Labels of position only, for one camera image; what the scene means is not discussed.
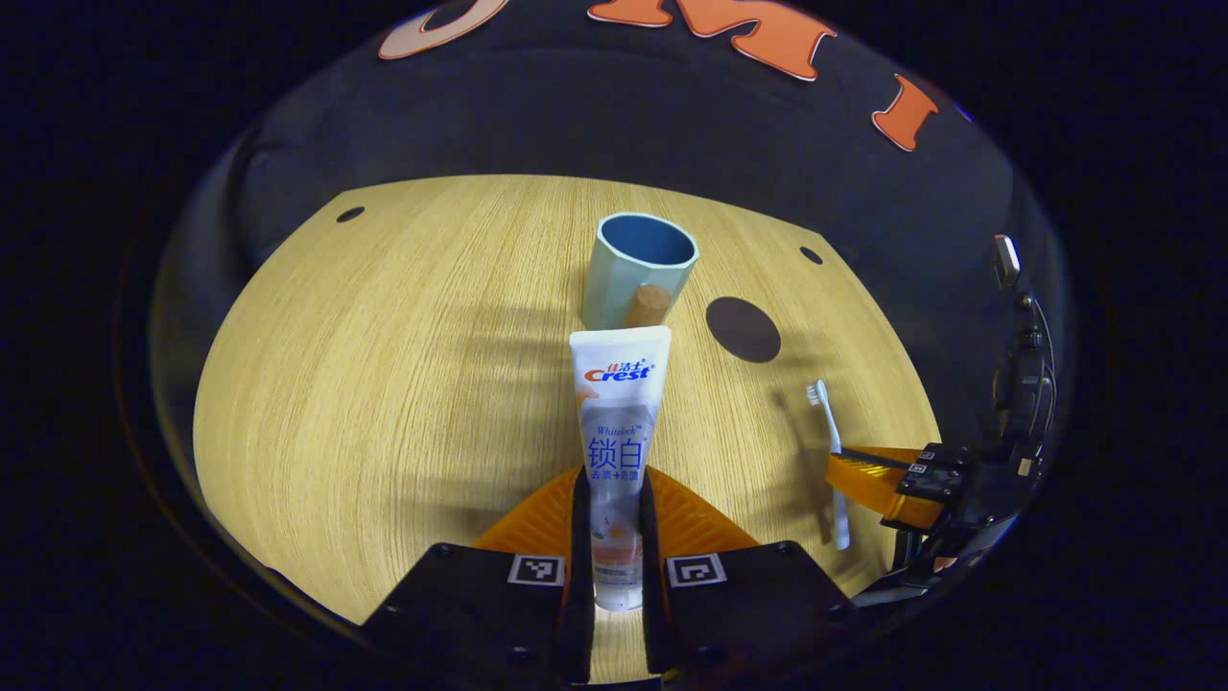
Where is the white toothbrush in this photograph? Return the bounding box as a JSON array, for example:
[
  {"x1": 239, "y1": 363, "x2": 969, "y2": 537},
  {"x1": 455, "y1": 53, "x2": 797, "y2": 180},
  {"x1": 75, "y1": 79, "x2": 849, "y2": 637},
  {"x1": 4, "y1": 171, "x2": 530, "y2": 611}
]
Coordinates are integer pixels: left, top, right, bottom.
[{"x1": 806, "y1": 379, "x2": 852, "y2": 551}]

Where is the black backdrop cloth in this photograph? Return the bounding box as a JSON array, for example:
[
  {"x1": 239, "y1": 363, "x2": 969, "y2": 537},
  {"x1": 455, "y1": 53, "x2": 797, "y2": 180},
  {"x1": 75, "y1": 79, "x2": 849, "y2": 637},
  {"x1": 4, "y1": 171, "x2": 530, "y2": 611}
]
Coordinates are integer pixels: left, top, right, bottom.
[{"x1": 153, "y1": 0, "x2": 1066, "y2": 452}]

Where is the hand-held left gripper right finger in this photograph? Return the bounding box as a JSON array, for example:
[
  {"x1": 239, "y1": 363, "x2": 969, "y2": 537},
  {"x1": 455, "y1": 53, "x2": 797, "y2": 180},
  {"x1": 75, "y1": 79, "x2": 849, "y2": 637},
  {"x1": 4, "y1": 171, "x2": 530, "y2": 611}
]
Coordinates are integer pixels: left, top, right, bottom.
[{"x1": 638, "y1": 467, "x2": 855, "y2": 678}]

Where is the white toothpaste tube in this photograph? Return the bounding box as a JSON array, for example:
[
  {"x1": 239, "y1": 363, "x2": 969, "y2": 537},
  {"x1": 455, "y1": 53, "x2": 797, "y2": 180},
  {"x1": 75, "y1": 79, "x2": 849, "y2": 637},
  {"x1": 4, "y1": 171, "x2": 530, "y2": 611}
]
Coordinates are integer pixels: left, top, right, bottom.
[{"x1": 569, "y1": 325, "x2": 673, "y2": 612}]

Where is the light blue cup wooden handle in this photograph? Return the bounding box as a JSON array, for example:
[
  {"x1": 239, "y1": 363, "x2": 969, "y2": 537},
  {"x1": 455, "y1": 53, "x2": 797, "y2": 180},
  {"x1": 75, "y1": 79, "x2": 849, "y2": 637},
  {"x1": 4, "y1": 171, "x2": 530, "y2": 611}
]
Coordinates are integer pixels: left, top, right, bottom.
[{"x1": 580, "y1": 212, "x2": 698, "y2": 332}]

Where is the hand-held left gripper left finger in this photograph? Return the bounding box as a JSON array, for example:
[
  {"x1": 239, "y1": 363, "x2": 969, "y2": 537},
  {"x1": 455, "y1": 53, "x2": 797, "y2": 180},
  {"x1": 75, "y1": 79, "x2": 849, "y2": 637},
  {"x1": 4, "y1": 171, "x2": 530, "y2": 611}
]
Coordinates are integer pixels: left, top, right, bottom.
[{"x1": 363, "y1": 465, "x2": 596, "y2": 684}]

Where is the dark round coaster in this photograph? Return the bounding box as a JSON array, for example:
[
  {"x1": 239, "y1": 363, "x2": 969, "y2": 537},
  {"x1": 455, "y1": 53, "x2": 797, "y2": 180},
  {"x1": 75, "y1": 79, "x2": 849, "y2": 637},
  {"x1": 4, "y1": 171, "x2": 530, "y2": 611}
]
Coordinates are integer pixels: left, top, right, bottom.
[{"x1": 706, "y1": 297, "x2": 782, "y2": 364}]

